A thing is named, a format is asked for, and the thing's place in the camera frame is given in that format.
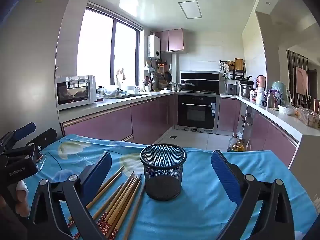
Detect clear plastic bottle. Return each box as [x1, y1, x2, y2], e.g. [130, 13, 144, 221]
[227, 133, 238, 152]

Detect black wok with lid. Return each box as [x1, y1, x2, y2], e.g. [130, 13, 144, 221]
[175, 80, 197, 92]

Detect dark striped wall panel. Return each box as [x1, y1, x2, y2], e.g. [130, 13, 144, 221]
[286, 49, 310, 105]

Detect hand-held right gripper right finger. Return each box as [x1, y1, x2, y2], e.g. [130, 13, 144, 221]
[211, 150, 295, 240]

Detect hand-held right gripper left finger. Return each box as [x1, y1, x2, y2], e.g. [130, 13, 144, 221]
[26, 151, 113, 240]

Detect black range hood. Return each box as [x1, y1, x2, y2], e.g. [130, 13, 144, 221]
[180, 70, 220, 93]

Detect black built-in oven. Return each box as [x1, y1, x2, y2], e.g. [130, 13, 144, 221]
[177, 94, 217, 130]

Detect ceiling light panel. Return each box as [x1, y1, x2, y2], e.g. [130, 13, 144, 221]
[178, 1, 202, 19]

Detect white bowl with plastic bag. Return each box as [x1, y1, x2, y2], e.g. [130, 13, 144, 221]
[278, 104, 298, 116]

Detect black wall rack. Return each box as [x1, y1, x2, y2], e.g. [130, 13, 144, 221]
[219, 59, 247, 80]

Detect white water heater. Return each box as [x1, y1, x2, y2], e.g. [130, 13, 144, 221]
[147, 34, 161, 58]

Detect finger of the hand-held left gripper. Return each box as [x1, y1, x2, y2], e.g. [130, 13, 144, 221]
[0, 122, 37, 152]
[5, 128, 58, 161]

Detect blue floral tablecloth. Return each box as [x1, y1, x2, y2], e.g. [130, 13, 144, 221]
[24, 133, 317, 240]

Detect pink wall cabinet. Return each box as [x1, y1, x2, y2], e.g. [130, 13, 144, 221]
[155, 29, 185, 53]

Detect teal mesh food cover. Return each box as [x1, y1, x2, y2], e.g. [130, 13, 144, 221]
[271, 81, 292, 105]

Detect bunch of bamboo chopsticks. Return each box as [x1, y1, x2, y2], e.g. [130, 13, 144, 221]
[67, 165, 146, 240]

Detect white wired earphones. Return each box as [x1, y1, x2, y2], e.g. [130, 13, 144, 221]
[36, 152, 47, 170]

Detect clear plastic food container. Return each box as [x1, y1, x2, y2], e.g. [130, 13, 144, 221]
[297, 107, 320, 127]

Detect person's left hand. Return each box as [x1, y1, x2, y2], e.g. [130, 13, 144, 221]
[15, 188, 31, 212]

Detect steel stockpot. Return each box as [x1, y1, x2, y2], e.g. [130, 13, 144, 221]
[240, 80, 254, 98]

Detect silver rice cooker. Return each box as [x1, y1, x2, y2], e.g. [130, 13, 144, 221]
[224, 79, 241, 96]

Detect white plastic bottle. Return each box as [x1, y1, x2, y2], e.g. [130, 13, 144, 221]
[255, 87, 265, 105]

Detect large kitchen window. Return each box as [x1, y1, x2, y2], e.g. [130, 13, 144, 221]
[76, 2, 144, 87]

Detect pink kettle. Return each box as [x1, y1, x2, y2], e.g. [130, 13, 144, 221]
[256, 75, 267, 89]

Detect steel thermos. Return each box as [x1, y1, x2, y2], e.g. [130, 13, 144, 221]
[265, 91, 278, 109]

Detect pink base cabinet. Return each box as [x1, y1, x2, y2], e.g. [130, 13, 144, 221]
[60, 94, 175, 145]
[217, 96, 299, 168]

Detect black mesh holder cup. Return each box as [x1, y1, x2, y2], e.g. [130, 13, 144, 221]
[139, 144, 187, 201]

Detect pink framed wall painting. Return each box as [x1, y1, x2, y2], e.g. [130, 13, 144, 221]
[295, 66, 308, 96]

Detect yellow cooking oil bottle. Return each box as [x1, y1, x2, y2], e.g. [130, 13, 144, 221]
[235, 139, 249, 152]

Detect white microwave oven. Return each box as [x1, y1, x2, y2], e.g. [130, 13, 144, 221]
[55, 75, 97, 111]

